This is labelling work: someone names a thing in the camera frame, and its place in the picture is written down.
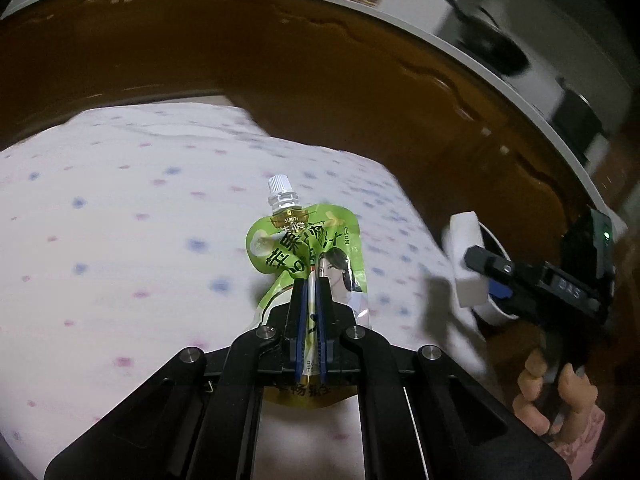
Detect wooden lower kitchen cabinets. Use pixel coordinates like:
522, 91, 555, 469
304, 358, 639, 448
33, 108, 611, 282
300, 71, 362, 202
0, 0, 617, 356

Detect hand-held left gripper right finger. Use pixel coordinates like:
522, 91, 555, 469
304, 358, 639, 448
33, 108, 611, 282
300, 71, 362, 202
315, 277, 572, 480

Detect white dotted blanket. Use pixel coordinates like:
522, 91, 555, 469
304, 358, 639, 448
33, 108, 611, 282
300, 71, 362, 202
0, 102, 501, 480

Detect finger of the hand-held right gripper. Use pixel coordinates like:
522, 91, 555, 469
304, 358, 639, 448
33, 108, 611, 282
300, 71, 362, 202
487, 281, 527, 307
463, 244, 519, 284

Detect black wok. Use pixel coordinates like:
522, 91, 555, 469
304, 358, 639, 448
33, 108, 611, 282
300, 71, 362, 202
425, 0, 532, 77

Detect person's right forearm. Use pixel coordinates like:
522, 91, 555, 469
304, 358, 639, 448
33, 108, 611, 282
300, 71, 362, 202
547, 405, 609, 467

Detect white bowl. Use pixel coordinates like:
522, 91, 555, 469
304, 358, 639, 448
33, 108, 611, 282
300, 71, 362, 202
470, 217, 524, 328

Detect person's right hand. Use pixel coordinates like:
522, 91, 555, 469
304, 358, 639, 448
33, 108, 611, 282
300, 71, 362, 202
512, 347, 599, 442

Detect black stockpot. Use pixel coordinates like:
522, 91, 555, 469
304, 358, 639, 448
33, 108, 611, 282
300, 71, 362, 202
551, 79, 609, 155

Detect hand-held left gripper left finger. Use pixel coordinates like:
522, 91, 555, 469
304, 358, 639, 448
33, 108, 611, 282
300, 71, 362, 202
44, 279, 308, 480

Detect green juice pouch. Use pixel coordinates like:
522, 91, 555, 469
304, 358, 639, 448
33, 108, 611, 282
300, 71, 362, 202
245, 174, 374, 411

